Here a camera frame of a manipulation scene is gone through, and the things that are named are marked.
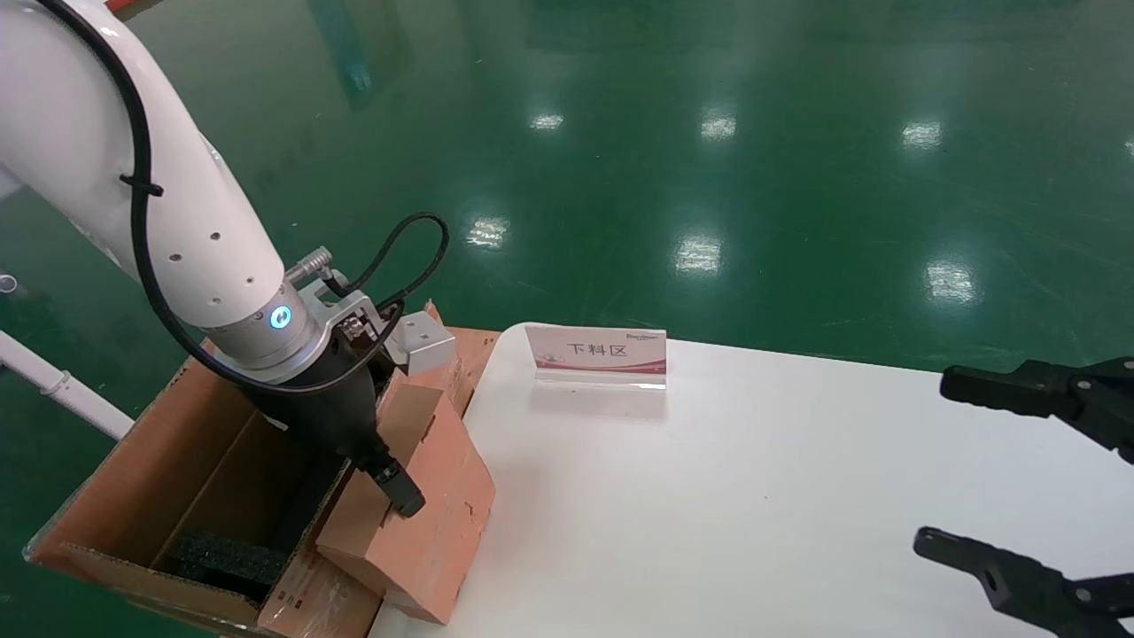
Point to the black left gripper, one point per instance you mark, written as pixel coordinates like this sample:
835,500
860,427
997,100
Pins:
328,408

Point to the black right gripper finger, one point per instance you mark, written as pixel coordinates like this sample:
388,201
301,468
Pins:
1045,598
1090,394

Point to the small cardboard box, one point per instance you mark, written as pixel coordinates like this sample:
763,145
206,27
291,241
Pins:
434,514

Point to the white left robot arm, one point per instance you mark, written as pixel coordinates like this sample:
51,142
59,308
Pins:
89,133

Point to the large open cardboard box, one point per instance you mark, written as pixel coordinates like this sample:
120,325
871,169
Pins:
133,478

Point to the black foam insert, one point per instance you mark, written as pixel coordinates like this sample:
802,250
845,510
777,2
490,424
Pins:
221,558

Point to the acrylic sign with Chinese text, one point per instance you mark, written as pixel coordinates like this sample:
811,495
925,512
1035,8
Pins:
594,354

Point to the white pipe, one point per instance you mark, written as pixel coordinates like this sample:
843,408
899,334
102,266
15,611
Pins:
62,385

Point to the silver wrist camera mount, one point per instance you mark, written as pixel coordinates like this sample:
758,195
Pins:
425,346

